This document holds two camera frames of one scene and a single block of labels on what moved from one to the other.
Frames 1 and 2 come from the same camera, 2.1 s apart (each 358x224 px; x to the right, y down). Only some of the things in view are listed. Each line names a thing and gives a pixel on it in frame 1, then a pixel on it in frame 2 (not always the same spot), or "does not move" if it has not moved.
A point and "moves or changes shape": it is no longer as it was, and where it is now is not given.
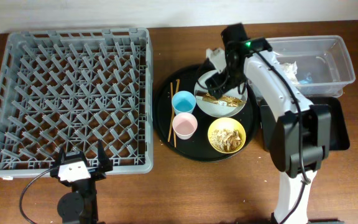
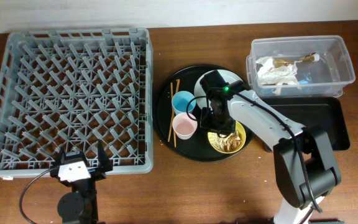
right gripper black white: (217, 79) → (204, 122)
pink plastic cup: (184, 124) does not move
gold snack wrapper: (224, 100) moves or changes shape
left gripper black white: (105, 163) does not move
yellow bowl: (227, 135) does not move
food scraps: (225, 140) does not move
